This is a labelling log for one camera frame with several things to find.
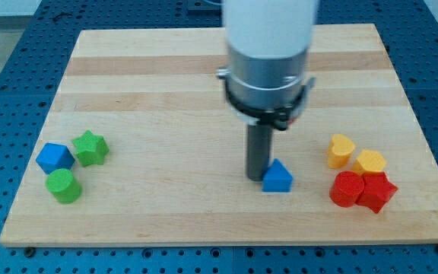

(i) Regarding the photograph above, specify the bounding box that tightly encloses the blue triangular prism block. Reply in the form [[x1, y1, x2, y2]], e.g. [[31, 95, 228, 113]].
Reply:
[[262, 158, 294, 193]]

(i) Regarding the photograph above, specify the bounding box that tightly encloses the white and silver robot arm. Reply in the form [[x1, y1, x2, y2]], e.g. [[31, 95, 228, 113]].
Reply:
[[217, 0, 319, 131]]

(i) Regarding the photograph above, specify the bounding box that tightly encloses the green star block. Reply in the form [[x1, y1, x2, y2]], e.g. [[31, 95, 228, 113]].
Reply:
[[71, 130, 110, 167]]

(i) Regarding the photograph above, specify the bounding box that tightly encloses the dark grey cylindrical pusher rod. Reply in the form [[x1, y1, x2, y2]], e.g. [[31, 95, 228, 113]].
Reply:
[[246, 125, 272, 181]]

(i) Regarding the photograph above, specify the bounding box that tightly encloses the yellow hexagon block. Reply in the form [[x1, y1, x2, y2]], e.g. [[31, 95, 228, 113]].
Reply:
[[351, 149, 387, 175]]

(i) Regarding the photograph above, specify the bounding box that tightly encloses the wooden board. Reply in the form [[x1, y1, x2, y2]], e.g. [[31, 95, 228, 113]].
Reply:
[[0, 24, 438, 247]]

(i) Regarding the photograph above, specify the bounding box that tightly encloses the red star block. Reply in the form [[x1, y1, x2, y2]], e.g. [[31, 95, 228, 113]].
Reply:
[[356, 172, 398, 214]]

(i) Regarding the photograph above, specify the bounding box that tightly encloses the red cylinder block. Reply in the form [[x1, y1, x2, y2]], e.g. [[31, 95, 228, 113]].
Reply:
[[329, 170, 364, 208]]

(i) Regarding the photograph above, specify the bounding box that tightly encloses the yellow heart block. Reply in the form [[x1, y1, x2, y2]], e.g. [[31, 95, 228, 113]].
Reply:
[[327, 133, 356, 169]]

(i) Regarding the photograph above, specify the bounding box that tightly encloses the green cylinder block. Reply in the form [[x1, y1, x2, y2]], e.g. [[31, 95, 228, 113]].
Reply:
[[45, 168, 82, 204]]

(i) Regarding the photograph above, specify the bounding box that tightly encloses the blue cube block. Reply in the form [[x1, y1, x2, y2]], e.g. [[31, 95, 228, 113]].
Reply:
[[36, 142, 75, 174]]

